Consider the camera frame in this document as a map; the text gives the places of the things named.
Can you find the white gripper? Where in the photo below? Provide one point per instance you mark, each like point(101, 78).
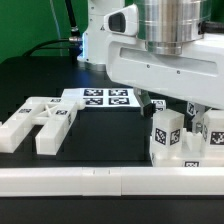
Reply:
point(196, 75)

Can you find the white chair seat part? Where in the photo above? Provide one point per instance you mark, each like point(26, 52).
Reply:
point(191, 153)

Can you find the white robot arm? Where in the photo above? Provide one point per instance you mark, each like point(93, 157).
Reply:
point(169, 47)

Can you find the white marker base plate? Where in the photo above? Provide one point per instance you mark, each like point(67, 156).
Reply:
point(103, 97)

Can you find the white front rail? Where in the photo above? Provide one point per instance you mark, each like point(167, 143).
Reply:
point(124, 181)

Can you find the white chair back frame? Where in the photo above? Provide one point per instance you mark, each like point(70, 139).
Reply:
point(54, 115)

